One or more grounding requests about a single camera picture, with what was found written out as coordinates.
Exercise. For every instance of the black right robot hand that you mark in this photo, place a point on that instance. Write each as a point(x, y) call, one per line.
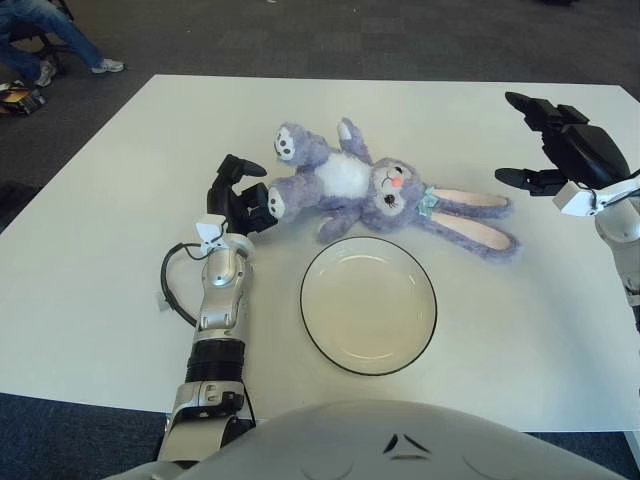
point(585, 150)

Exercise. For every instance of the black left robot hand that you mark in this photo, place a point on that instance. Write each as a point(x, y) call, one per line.
point(230, 205)

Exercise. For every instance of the purple plush bunny doll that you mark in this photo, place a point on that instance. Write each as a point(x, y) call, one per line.
point(345, 180)

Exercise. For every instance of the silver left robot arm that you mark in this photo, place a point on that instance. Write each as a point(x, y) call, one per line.
point(222, 300)

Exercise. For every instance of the white plate with black rim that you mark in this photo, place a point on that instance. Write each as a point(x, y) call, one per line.
point(370, 310)

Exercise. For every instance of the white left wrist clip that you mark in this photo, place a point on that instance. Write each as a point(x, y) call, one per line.
point(209, 231)

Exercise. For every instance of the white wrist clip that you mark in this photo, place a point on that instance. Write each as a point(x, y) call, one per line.
point(209, 231)
point(575, 200)

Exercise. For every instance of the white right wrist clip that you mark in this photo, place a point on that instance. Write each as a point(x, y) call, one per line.
point(575, 200)

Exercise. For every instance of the white sneaker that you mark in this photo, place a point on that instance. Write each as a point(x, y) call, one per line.
point(46, 74)
point(109, 66)

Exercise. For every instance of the dark printed box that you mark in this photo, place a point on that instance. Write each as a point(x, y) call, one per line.
point(22, 99)

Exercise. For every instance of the black office chair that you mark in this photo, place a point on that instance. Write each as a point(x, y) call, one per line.
point(52, 50)

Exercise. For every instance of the person legs in blue jeans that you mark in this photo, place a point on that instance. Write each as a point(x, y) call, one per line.
point(65, 30)

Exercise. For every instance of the grey robot torso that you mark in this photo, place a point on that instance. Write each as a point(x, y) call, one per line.
point(350, 450)

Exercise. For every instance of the white table leg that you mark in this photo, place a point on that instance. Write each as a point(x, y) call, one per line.
point(632, 447)

